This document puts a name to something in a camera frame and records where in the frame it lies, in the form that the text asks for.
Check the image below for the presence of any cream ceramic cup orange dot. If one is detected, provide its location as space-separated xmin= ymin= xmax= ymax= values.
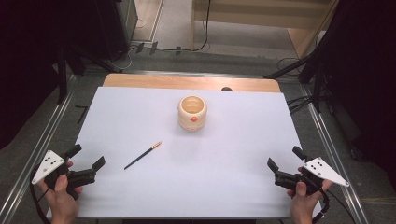
xmin=177 ymin=94 xmax=208 ymax=133

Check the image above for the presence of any person's right hand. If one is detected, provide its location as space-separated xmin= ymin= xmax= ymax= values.
xmin=286 ymin=166 xmax=334 ymax=224

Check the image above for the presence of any dark blue chopstick orange end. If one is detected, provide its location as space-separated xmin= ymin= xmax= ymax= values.
xmin=123 ymin=140 xmax=163 ymax=171

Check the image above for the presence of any black curtain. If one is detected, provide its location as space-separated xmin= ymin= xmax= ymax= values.
xmin=317 ymin=0 xmax=396 ymax=188
xmin=0 ymin=0 xmax=104 ymax=150

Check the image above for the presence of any black floor cable bundle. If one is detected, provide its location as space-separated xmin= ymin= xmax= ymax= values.
xmin=287 ymin=95 xmax=316 ymax=115

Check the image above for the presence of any black hanging cable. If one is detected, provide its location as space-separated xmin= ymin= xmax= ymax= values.
xmin=157 ymin=0 xmax=213 ymax=53

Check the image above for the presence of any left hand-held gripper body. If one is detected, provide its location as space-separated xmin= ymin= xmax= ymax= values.
xmin=31 ymin=149 xmax=97 ymax=201

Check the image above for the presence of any dark cabinet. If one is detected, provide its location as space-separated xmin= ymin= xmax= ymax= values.
xmin=94 ymin=0 xmax=139 ymax=62

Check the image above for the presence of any wooden board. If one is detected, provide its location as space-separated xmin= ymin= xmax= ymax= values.
xmin=102 ymin=73 xmax=282 ymax=93

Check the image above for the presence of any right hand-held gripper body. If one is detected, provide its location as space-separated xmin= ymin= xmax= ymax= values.
xmin=274 ymin=157 xmax=350 ymax=197

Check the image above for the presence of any person's left hand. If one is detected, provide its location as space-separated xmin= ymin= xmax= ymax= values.
xmin=36 ymin=161 xmax=84 ymax=224

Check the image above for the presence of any black metal stand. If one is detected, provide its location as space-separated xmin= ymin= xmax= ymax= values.
xmin=262 ymin=52 xmax=331 ymax=114
xmin=55 ymin=43 xmax=124 ymax=105

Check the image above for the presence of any metal floor rail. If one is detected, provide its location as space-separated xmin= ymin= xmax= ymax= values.
xmin=0 ymin=74 xmax=78 ymax=223
xmin=299 ymin=83 xmax=372 ymax=224

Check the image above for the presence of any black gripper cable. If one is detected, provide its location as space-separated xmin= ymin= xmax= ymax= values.
xmin=29 ymin=169 xmax=52 ymax=224
xmin=312 ymin=188 xmax=357 ymax=224

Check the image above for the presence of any light wooden furniture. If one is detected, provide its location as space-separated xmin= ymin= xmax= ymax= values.
xmin=190 ymin=0 xmax=340 ymax=60

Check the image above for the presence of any white floor cable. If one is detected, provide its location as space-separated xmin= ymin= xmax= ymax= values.
xmin=106 ymin=18 xmax=148 ymax=72

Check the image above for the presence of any thin black floor cable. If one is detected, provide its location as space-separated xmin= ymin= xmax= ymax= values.
xmin=276 ymin=56 xmax=304 ymax=77

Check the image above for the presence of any white table sheet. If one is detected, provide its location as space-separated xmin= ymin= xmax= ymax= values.
xmin=46 ymin=86 xmax=323 ymax=219

